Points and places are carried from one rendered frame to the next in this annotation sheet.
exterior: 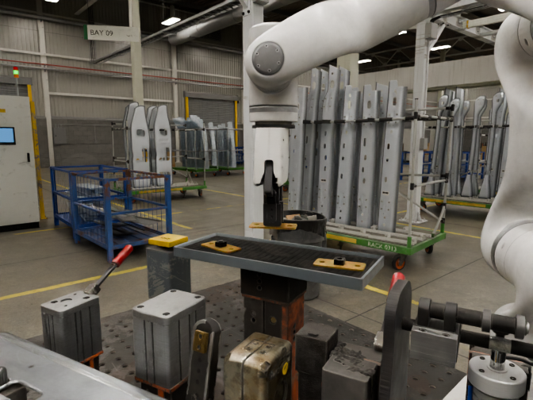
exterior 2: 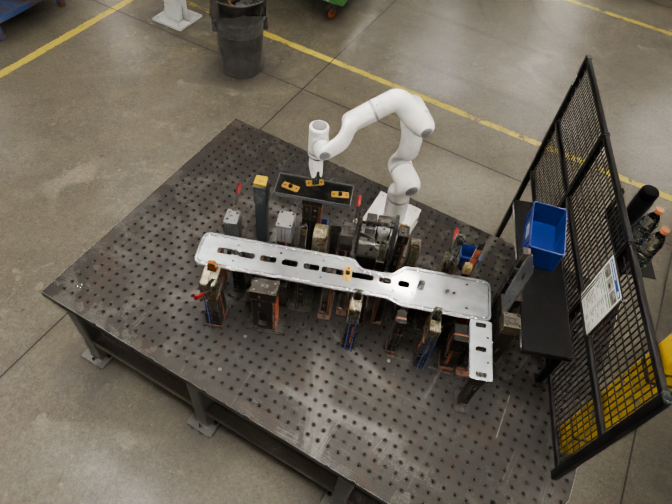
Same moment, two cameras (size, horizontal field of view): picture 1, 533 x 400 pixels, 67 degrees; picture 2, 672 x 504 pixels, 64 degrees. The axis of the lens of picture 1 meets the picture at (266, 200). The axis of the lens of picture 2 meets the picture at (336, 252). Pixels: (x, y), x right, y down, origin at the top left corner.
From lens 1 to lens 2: 2.03 m
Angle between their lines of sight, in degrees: 49
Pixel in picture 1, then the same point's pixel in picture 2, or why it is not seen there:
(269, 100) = not seen: hidden behind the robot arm
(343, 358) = (345, 229)
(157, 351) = (286, 235)
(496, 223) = (393, 162)
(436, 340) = (370, 229)
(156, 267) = (258, 193)
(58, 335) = (234, 230)
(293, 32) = (334, 149)
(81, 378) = (260, 246)
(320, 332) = (338, 222)
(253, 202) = not seen: outside the picture
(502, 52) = not seen: hidden behind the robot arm
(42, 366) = (242, 244)
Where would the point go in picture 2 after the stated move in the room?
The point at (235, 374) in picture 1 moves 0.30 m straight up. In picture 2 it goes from (317, 239) to (321, 195)
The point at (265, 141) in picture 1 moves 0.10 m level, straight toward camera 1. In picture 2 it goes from (317, 166) to (324, 182)
